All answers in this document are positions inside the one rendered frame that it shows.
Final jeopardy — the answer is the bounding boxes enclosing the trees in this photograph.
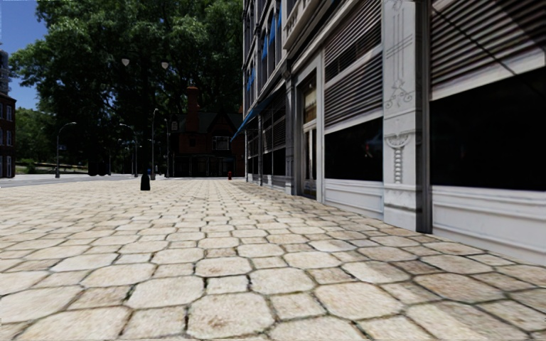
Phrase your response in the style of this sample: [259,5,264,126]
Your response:
[9,0,244,176]

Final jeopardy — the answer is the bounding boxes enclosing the pale stone building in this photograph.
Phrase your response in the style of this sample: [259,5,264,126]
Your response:
[230,0,546,267]

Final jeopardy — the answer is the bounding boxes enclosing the grey street lamp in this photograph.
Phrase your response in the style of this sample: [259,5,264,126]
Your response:
[54,121,77,179]
[119,123,139,178]
[164,118,171,178]
[150,108,160,180]

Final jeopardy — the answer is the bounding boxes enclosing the red brick house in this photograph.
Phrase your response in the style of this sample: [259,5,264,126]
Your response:
[169,86,247,178]

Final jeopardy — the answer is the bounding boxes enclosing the red brick building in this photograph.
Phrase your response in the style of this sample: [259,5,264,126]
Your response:
[0,92,18,179]

